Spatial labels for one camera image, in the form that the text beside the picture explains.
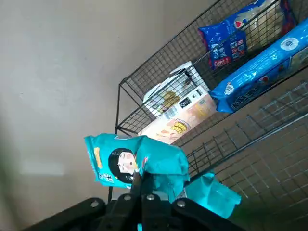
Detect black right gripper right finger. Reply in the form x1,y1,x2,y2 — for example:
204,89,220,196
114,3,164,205
142,173,244,231

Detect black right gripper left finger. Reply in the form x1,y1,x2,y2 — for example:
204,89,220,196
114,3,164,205
21,172,142,231

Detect orange white snack box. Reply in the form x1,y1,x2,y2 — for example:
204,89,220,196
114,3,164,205
138,61,217,145

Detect long blue biscuit packet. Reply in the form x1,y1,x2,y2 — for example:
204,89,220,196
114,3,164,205
208,18,308,114

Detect blue snack bag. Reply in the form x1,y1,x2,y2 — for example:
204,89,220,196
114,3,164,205
198,0,298,70

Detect black wire basket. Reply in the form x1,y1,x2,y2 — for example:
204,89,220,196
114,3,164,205
107,0,308,231

